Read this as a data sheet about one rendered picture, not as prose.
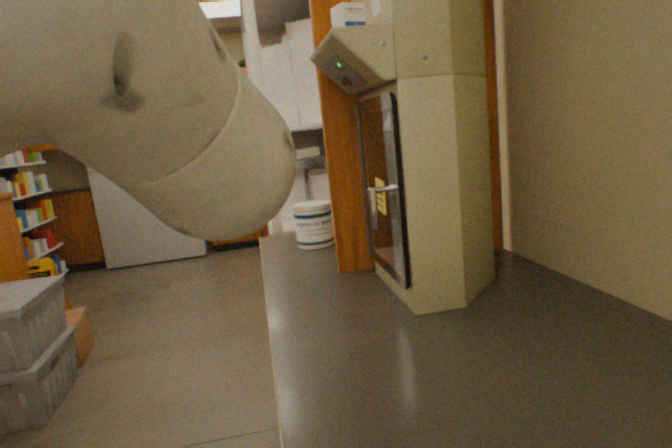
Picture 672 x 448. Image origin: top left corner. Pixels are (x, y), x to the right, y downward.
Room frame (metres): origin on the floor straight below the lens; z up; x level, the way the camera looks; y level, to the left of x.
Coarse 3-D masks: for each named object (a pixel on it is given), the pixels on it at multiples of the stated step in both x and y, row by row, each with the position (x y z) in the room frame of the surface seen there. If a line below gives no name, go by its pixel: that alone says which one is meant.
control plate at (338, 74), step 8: (336, 56) 1.02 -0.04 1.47; (328, 64) 1.13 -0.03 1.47; (336, 64) 1.08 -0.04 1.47; (344, 64) 1.03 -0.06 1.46; (328, 72) 1.19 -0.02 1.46; (336, 72) 1.14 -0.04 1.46; (344, 72) 1.09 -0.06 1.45; (352, 72) 1.04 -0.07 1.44; (336, 80) 1.20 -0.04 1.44; (344, 80) 1.15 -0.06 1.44; (352, 80) 1.10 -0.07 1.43; (360, 80) 1.05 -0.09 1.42; (352, 88) 1.16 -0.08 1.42
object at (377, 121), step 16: (384, 96) 0.98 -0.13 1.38; (368, 112) 1.13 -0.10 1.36; (384, 112) 0.99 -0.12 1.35; (368, 128) 1.14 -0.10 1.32; (384, 128) 1.00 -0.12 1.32; (368, 144) 1.15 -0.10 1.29; (384, 144) 1.01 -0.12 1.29; (368, 160) 1.17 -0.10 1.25; (384, 160) 1.02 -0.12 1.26; (368, 176) 1.18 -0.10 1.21; (384, 176) 1.03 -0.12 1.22; (400, 176) 0.94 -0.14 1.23; (400, 192) 0.94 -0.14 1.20; (368, 208) 1.22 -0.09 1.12; (400, 208) 0.94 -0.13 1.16; (384, 224) 1.07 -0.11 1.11; (400, 224) 0.94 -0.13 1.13; (384, 240) 1.08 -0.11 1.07; (400, 240) 0.95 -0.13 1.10; (384, 256) 1.10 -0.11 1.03; (400, 256) 0.96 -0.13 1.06; (400, 272) 0.97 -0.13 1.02
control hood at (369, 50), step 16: (336, 32) 0.92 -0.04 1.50; (352, 32) 0.92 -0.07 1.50; (368, 32) 0.93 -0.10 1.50; (384, 32) 0.93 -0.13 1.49; (320, 48) 1.07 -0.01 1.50; (336, 48) 0.98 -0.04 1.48; (352, 48) 0.92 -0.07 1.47; (368, 48) 0.93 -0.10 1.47; (384, 48) 0.93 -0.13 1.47; (320, 64) 1.19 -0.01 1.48; (352, 64) 0.99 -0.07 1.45; (368, 64) 0.93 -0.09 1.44; (384, 64) 0.93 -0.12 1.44; (368, 80) 1.01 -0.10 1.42; (384, 80) 0.94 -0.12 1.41
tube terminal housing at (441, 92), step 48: (384, 0) 0.97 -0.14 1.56; (432, 0) 0.95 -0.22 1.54; (480, 0) 1.10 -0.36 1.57; (432, 48) 0.95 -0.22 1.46; (480, 48) 1.09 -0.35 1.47; (432, 96) 0.94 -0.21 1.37; (480, 96) 1.07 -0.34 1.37; (432, 144) 0.94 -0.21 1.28; (480, 144) 1.06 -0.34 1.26; (432, 192) 0.94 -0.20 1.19; (480, 192) 1.05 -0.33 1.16; (432, 240) 0.94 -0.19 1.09; (480, 240) 1.04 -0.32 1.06; (432, 288) 0.94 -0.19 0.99; (480, 288) 1.03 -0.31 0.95
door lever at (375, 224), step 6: (372, 186) 0.98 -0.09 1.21; (384, 186) 0.98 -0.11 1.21; (390, 186) 0.98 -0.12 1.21; (372, 192) 0.97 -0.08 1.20; (378, 192) 0.98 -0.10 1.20; (384, 192) 0.98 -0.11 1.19; (390, 192) 0.98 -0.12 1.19; (372, 198) 0.97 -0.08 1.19; (372, 204) 0.97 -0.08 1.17; (372, 210) 0.97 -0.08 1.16; (372, 216) 0.97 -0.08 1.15; (372, 222) 0.97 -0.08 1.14; (378, 222) 0.97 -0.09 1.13; (372, 228) 0.97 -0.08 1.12; (378, 228) 0.97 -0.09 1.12
